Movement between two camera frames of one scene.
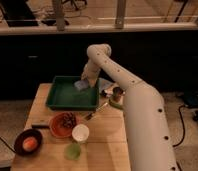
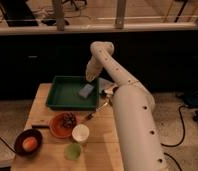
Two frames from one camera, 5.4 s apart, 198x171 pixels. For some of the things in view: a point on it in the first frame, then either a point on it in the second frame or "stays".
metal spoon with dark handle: [97, 110] stays
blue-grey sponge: [81, 84] -> [85, 90]
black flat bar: [40, 126] stays
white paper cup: [80, 132] stays
